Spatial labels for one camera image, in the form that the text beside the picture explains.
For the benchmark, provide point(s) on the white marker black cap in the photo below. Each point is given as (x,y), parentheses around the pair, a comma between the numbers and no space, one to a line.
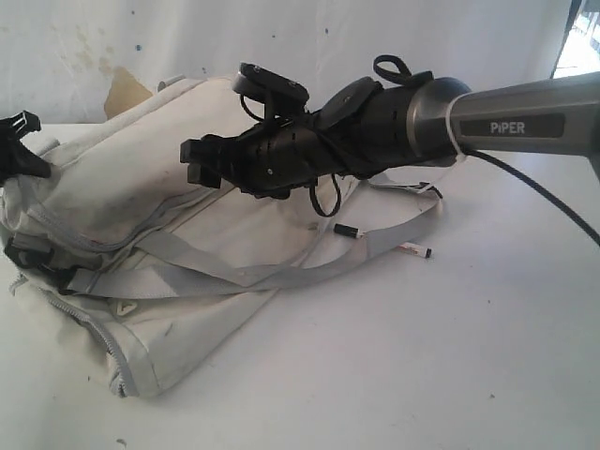
(408,247)

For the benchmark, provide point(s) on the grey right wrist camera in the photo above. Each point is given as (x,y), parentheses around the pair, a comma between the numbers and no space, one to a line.
(268,88)

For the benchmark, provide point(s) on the white fabric backpack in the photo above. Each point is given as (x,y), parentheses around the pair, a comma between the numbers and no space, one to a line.
(143,274)

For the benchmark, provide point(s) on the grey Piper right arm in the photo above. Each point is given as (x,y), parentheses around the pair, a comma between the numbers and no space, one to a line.
(366,129)

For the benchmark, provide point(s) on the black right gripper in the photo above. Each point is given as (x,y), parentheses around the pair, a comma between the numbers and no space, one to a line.
(262,165)

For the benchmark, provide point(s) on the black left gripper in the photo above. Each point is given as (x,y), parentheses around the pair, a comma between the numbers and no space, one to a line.
(16,159)

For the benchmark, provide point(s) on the dark window frame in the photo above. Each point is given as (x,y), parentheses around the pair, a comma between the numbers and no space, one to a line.
(579,51)

